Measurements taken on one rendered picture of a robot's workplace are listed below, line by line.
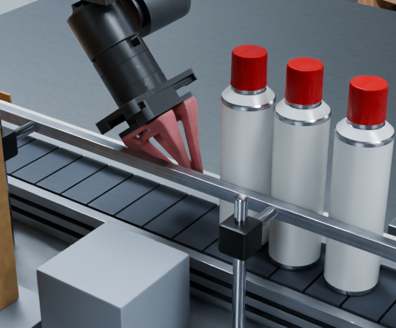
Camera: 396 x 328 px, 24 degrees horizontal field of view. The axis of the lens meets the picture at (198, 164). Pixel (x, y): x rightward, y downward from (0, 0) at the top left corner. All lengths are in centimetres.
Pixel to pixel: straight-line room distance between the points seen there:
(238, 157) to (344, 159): 11
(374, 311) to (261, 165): 17
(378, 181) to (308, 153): 7
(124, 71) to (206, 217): 18
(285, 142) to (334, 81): 60
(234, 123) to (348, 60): 68
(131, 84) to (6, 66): 60
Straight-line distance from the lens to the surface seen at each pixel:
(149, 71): 94
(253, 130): 88
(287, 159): 86
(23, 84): 145
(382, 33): 165
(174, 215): 100
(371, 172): 83
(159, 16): 98
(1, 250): 90
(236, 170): 90
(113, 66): 94
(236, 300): 87
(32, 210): 108
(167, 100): 94
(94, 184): 107
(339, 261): 88
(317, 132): 85
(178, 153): 94
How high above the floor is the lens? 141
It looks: 29 degrees down
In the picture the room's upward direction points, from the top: straight up
